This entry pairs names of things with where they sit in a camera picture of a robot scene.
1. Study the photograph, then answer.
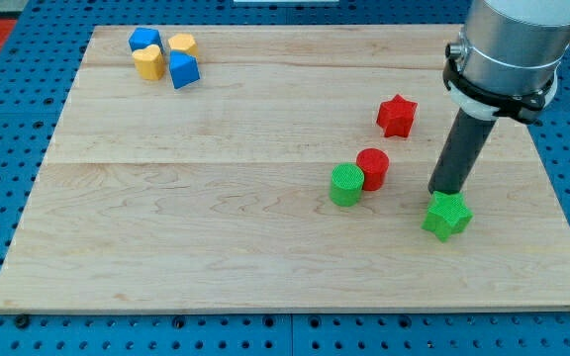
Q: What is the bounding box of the yellow heart block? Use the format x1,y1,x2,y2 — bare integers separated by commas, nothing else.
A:
132,44,165,81

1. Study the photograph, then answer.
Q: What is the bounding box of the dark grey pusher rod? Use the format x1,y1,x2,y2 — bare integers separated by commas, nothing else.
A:
427,109,495,194

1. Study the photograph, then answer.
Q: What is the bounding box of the red star block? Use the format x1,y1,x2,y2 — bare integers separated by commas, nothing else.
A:
376,94,418,137

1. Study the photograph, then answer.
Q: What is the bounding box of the blue wedge block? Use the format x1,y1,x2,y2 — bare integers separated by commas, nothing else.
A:
169,51,201,89

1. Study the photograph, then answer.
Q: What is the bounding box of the green cylinder block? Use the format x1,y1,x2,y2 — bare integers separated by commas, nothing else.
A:
330,163,364,207

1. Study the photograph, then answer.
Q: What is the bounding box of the yellow hexagon block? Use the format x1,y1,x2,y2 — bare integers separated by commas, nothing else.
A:
167,33,199,58

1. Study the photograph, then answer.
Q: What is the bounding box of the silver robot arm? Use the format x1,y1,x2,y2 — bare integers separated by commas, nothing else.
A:
443,0,570,125

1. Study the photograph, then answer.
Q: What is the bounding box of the red cylinder block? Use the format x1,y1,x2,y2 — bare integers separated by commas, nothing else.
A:
356,148,390,191

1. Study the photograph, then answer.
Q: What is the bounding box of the light wooden board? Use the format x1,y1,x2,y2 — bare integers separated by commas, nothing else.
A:
0,25,570,314

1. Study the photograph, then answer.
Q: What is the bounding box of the green star block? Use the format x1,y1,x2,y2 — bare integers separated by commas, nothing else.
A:
422,191,474,242

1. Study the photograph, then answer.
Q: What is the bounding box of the blue cube block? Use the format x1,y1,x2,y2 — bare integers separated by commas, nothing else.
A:
128,27,164,51

